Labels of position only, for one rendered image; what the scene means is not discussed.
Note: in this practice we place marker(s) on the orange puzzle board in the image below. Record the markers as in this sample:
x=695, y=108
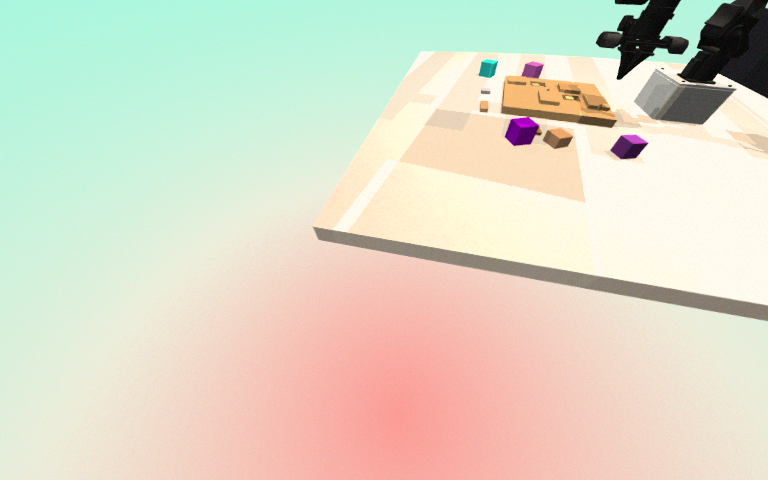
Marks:
x=588, y=107

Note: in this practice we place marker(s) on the teal cube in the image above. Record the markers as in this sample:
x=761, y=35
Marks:
x=488, y=68

